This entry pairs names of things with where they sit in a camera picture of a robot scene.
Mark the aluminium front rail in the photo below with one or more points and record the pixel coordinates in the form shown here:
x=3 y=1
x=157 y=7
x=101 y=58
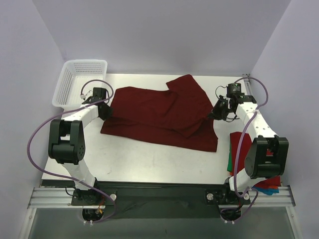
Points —
x=61 y=198

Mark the white plastic mesh basket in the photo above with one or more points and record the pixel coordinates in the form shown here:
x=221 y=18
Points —
x=72 y=82

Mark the folded bright red t shirt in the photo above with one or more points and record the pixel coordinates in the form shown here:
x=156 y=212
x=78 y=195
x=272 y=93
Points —
x=246 y=143

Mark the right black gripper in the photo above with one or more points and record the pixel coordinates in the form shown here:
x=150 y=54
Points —
x=220 y=109

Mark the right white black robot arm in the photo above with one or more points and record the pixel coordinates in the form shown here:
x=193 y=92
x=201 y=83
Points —
x=267 y=155

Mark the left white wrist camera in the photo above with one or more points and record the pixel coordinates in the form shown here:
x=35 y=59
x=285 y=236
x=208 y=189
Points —
x=85 y=96

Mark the folded green t shirt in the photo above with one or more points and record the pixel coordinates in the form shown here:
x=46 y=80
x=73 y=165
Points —
x=229 y=166

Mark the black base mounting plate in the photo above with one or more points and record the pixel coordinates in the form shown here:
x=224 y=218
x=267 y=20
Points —
x=159 y=201

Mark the blue cloth piece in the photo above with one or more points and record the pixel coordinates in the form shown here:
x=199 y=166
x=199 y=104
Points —
x=268 y=191

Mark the aluminium right side rail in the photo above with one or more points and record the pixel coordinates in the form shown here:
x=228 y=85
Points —
x=250 y=115

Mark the aluminium rail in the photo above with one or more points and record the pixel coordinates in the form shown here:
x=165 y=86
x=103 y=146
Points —
x=250 y=115
x=61 y=198

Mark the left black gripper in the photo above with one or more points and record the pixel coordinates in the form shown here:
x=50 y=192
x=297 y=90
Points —
x=105 y=112

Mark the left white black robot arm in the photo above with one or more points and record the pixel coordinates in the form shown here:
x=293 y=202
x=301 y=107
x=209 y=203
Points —
x=67 y=143

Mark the dark red t shirt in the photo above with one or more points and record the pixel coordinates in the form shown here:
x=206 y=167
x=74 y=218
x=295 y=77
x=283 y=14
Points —
x=177 y=116

